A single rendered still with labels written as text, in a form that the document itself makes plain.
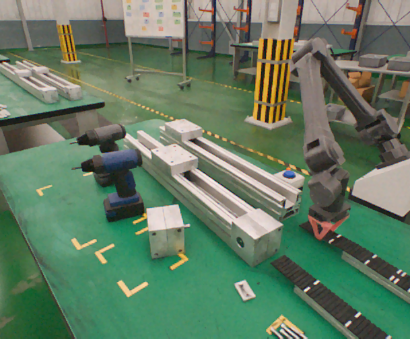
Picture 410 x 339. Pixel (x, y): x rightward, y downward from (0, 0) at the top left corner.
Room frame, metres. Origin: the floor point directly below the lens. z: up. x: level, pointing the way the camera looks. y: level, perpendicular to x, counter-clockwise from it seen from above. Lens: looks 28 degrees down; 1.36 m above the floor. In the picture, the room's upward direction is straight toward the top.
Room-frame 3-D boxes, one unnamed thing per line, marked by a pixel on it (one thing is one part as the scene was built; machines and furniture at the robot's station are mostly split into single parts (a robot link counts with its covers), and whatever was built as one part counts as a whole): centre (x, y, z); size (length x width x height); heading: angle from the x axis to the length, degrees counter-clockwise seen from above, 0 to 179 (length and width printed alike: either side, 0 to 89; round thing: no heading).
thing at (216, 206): (0.98, 0.11, 0.82); 0.80 x 0.10 x 0.09; 35
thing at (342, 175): (0.66, -0.34, 0.98); 0.07 x 0.06 x 0.07; 138
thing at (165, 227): (0.64, 0.10, 0.83); 0.11 x 0.10 x 0.10; 103
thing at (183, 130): (1.30, 0.10, 0.87); 0.16 x 0.11 x 0.07; 35
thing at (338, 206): (0.66, -0.34, 0.91); 0.10 x 0.07 x 0.07; 125
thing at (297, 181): (0.93, -0.30, 0.81); 0.10 x 0.08 x 0.06; 125
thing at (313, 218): (0.65, -0.33, 0.84); 0.07 x 0.07 x 0.09; 34
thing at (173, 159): (0.98, 0.11, 0.87); 0.16 x 0.11 x 0.07; 35
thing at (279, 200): (1.09, -0.04, 0.82); 0.80 x 0.10 x 0.09; 35
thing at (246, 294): (0.48, -0.09, 0.78); 0.05 x 0.03 x 0.01; 21
